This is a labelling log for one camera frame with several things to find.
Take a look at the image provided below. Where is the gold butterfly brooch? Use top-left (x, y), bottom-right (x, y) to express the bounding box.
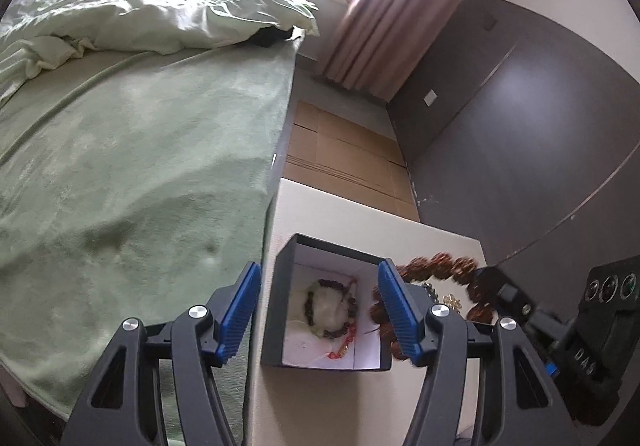
top-left (422, 281), bottom-right (462, 314)

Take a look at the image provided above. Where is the brown wooden bead bracelet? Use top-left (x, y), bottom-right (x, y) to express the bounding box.
top-left (368, 252), bottom-right (497, 361)

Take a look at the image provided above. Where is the dark beaded bracelet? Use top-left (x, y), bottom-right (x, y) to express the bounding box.
top-left (304, 278), bottom-right (359, 341)

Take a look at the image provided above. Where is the black jewelry box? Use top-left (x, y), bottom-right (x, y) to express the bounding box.
top-left (260, 233), bottom-right (392, 372)

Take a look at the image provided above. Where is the white pouch in box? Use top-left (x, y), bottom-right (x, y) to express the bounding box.
top-left (288, 278), bottom-right (358, 341)

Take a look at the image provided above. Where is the green bed blanket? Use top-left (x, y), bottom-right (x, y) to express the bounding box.
top-left (1, 40), bottom-right (297, 445)

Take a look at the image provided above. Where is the black item on bed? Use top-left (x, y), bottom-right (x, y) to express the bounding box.
top-left (246, 25), bottom-right (293, 48)

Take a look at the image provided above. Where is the pink curtain right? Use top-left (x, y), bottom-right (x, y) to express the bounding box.
top-left (316, 0), bottom-right (462, 102)

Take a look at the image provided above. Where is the light green duvet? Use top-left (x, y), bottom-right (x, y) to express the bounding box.
top-left (1, 0), bottom-right (319, 102)

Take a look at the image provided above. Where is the red beaded bracelet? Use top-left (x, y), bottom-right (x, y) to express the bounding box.
top-left (326, 324), bottom-right (359, 360)

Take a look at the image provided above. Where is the white wall socket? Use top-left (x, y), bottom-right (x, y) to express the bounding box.
top-left (424, 89), bottom-right (437, 106)

